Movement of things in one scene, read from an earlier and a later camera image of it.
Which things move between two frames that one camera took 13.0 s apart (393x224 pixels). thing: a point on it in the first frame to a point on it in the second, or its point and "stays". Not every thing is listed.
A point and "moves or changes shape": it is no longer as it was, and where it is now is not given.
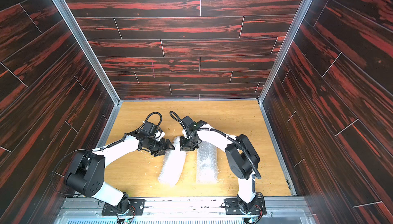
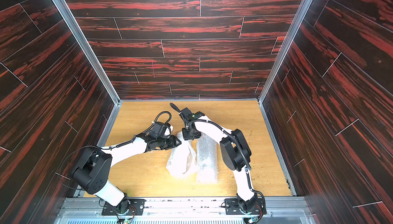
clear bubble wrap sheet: [173, 164] moves or changes shape
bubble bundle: [206, 169] stays
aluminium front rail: [183, 210] stays
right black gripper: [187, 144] to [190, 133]
